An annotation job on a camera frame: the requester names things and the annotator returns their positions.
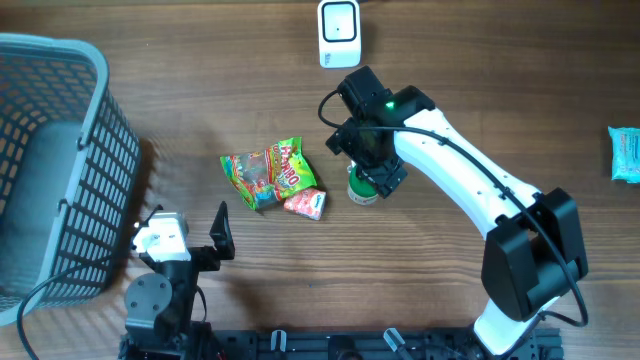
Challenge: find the green lid jar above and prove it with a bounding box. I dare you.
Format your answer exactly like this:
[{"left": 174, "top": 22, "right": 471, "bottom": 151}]
[{"left": 347, "top": 163, "right": 379, "bottom": 206}]

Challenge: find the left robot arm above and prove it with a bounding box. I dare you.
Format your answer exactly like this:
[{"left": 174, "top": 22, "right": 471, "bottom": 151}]
[{"left": 117, "top": 202, "right": 235, "bottom": 360}]

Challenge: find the black left camera cable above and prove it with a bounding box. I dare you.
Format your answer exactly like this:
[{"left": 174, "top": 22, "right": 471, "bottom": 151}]
[{"left": 15, "top": 252, "right": 134, "bottom": 360}]

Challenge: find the Haribo gummy candy bag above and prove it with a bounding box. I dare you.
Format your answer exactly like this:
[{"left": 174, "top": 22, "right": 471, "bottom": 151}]
[{"left": 220, "top": 137, "right": 317, "bottom": 211}]

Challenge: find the white barcode scanner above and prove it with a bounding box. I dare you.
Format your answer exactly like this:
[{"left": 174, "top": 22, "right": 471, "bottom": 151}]
[{"left": 317, "top": 0, "right": 362, "bottom": 69}]

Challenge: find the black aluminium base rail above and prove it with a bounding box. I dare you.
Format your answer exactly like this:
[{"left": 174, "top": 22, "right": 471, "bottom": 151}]
[{"left": 118, "top": 324, "right": 565, "bottom": 360}]

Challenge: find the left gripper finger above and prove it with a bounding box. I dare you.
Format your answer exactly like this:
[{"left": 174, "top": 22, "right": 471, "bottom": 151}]
[
  {"left": 209, "top": 201, "right": 235, "bottom": 260},
  {"left": 140, "top": 204, "right": 164, "bottom": 225}
]

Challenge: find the grey plastic mesh basket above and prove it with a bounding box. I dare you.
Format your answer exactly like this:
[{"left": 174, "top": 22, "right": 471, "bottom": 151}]
[{"left": 1, "top": 33, "right": 141, "bottom": 325}]

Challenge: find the red orange snack pack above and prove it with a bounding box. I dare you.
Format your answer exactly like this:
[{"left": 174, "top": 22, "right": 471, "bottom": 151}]
[{"left": 284, "top": 188, "right": 326, "bottom": 220}]

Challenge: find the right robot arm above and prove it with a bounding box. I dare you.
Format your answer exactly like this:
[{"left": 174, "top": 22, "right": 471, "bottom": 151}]
[{"left": 326, "top": 66, "right": 589, "bottom": 359}]

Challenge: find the teal wet wipes pack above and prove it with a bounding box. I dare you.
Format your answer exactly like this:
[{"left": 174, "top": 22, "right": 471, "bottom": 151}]
[{"left": 608, "top": 127, "right": 640, "bottom": 184}]

